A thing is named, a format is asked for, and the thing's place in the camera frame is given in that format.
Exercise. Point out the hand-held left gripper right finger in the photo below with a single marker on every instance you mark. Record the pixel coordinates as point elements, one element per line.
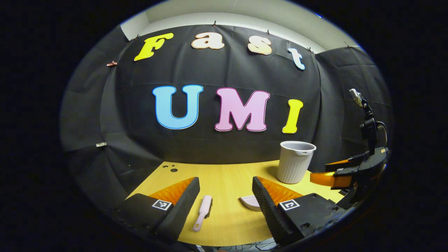
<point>269,213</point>

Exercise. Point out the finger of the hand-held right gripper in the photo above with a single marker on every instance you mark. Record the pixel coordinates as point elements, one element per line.
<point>329,179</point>
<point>350,160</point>

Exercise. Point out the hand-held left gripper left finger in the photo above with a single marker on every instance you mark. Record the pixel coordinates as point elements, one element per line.
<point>178,213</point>

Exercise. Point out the pale pink dustpan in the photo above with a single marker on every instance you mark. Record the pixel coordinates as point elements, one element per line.
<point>250,203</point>

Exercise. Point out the pale pink small broom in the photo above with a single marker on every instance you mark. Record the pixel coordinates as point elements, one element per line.
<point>204,210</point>

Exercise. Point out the grey ribbed garbage bin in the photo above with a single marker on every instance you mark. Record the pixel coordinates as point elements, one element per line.
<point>294,164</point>

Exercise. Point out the wooden desktop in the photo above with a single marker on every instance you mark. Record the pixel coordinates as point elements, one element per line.
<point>227,175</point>

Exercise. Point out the black backdrop cloth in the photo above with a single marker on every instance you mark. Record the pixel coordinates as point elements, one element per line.
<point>224,70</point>

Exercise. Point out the orange cloth clip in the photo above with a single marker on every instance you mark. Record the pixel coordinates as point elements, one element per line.
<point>112,63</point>

